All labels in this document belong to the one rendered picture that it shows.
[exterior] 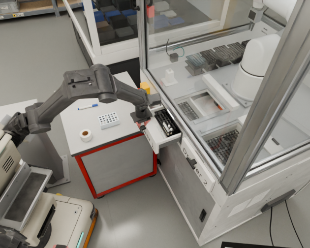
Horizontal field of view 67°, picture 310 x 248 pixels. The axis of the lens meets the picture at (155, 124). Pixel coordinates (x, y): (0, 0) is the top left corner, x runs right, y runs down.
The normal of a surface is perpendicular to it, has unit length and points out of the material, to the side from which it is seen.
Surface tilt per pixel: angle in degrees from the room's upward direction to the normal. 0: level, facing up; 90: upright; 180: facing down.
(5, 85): 0
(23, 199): 0
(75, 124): 0
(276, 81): 90
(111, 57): 90
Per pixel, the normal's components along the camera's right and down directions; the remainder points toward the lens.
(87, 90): 0.35, -0.19
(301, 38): -0.91, 0.32
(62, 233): 0.00, -0.65
